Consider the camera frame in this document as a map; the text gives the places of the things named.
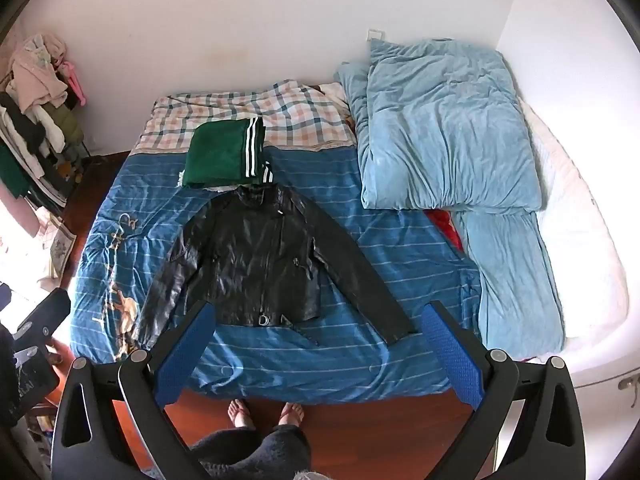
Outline person's dark trousers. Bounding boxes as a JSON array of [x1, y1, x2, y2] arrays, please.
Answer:
[[190, 424, 313, 480]]

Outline green folded garment white stripes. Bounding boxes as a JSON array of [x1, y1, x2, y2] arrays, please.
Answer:
[[181, 116, 274, 192]]

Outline person's right foot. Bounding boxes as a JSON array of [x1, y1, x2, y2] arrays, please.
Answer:
[[279, 402, 305, 428]]

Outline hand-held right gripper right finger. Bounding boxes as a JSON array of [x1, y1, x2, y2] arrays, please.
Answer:
[[421, 301, 587, 480]]

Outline blue striped bed cover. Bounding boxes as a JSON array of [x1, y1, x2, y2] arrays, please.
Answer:
[[69, 147, 482, 406]]

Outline plaid bed sheet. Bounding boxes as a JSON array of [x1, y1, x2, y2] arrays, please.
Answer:
[[134, 79, 357, 153]]

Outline clothes rack with clothes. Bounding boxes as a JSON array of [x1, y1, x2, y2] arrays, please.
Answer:
[[0, 34, 88, 241]]

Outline person's foot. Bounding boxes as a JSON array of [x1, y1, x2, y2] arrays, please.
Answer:
[[227, 399, 257, 431], [279, 402, 305, 428]]

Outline red cloth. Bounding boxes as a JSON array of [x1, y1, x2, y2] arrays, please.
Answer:
[[425, 210, 466, 253]]

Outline person's left foot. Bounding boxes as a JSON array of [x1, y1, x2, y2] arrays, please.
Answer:
[[227, 399, 257, 431]]

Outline light blue duvet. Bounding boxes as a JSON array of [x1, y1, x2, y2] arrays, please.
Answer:
[[334, 37, 566, 361]]

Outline black leather jacket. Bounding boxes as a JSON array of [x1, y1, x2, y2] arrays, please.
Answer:
[[131, 183, 417, 351]]

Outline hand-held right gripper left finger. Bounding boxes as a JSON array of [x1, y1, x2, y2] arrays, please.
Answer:
[[50, 301, 217, 480]]

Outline beige printed tote bag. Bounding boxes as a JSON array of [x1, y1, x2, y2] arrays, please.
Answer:
[[37, 210, 78, 281]]

